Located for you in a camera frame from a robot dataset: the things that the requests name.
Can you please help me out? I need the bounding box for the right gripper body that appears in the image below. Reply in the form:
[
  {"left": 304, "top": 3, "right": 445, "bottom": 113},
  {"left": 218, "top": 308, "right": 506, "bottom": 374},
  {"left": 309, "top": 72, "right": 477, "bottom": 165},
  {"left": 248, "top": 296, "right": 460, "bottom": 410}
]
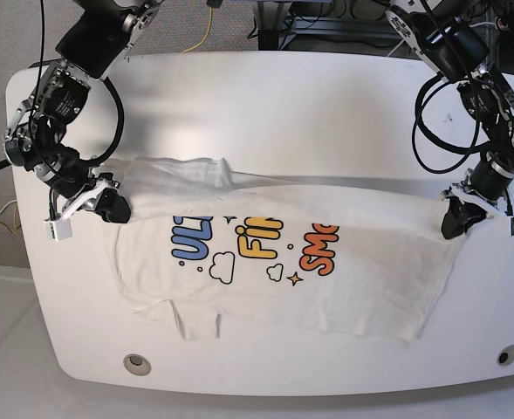
[{"left": 45, "top": 150, "right": 119, "bottom": 220}]

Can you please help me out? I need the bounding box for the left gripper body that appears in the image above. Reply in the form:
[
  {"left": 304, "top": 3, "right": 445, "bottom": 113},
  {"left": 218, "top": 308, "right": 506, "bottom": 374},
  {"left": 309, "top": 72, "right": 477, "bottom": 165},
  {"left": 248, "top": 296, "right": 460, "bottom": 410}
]
[{"left": 442, "top": 156, "right": 514, "bottom": 236}]

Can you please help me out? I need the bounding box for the white printed T-shirt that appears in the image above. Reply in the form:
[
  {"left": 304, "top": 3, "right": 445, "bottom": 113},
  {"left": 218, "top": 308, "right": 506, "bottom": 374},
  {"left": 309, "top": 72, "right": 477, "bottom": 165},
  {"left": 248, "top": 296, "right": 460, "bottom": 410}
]
[{"left": 100, "top": 158, "right": 463, "bottom": 341}]

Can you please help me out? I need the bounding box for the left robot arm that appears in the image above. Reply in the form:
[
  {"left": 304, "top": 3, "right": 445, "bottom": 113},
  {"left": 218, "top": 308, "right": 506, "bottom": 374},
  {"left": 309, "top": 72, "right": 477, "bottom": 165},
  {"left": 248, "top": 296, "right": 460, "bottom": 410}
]
[{"left": 386, "top": 1, "right": 514, "bottom": 240}]

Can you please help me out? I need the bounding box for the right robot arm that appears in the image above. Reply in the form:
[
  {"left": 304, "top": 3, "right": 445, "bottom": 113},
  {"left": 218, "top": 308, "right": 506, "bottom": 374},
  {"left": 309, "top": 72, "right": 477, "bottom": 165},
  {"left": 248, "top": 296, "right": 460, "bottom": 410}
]
[{"left": 3, "top": 1, "right": 161, "bottom": 223}]

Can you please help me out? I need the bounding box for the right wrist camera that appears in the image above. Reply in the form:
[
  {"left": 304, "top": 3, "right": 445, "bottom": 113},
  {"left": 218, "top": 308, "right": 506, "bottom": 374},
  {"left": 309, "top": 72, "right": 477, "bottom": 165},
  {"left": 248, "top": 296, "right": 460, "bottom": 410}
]
[{"left": 44, "top": 218, "right": 72, "bottom": 242}]

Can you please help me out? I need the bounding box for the right table cable grommet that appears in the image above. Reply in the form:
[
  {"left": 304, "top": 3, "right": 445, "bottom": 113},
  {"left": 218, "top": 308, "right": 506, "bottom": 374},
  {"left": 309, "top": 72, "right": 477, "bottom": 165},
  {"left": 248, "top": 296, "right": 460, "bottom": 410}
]
[{"left": 497, "top": 345, "right": 514, "bottom": 367}]

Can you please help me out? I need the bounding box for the table cable grommet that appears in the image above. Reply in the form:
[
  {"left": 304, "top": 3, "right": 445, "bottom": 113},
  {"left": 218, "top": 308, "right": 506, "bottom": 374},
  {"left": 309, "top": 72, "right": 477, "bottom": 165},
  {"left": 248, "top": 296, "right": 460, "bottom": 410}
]
[
  {"left": 497, "top": 345, "right": 514, "bottom": 367},
  {"left": 123, "top": 354, "right": 151, "bottom": 376}
]

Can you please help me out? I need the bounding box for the left table cable grommet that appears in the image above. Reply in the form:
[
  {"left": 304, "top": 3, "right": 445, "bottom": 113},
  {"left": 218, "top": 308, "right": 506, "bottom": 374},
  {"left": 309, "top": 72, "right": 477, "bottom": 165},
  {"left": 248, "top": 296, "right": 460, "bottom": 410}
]
[{"left": 123, "top": 354, "right": 151, "bottom": 376}]

